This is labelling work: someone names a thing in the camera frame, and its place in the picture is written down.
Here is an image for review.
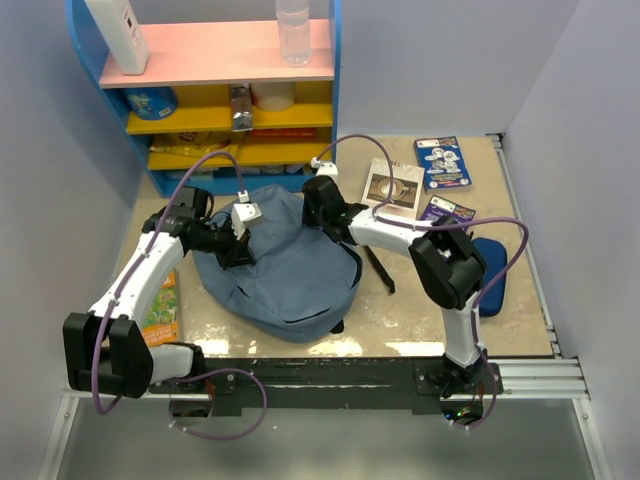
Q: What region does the blue shelf unit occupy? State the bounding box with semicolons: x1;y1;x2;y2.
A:
65;1;342;197

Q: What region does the red flat box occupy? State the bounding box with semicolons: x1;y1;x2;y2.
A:
249;127;316;139

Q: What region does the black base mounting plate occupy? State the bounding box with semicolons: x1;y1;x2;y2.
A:
148;355;506;419

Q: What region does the yellow snack bag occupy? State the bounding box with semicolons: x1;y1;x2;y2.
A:
149;131;245;158

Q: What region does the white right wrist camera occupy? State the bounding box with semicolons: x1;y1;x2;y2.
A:
310;157;339;180

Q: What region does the aluminium frame rail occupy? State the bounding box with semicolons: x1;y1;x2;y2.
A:
63;355;592;401

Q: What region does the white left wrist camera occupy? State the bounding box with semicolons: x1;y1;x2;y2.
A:
231;190;262;240

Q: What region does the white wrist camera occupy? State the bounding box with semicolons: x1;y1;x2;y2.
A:
231;190;262;240
310;157;339;180

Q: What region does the blue round tin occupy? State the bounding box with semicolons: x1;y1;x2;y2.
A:
123;86;178;121

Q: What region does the white coffee cover book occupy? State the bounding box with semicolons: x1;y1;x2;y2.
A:
362;158;425;219

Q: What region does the blue fabric backpack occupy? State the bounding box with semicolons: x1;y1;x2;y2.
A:
192;185;363;343

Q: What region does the clear plastic water bottle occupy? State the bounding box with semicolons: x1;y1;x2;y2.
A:
276;0;312;67

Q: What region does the blue zip pencil case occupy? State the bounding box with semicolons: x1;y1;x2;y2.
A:
469;236;508;317

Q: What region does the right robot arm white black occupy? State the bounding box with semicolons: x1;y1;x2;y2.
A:
302;175;487;398

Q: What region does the white rectangular box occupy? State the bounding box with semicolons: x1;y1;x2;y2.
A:
85;0;150;75

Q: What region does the purple cover book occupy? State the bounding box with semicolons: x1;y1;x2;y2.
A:
420;195;476;223

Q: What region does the blue cartoon book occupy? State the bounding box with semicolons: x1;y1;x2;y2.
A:
414;136;472;191

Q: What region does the orange green children book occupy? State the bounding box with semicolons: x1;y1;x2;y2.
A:
142;270;179;347

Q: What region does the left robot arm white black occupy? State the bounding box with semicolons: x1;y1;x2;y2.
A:
62;187;262;399

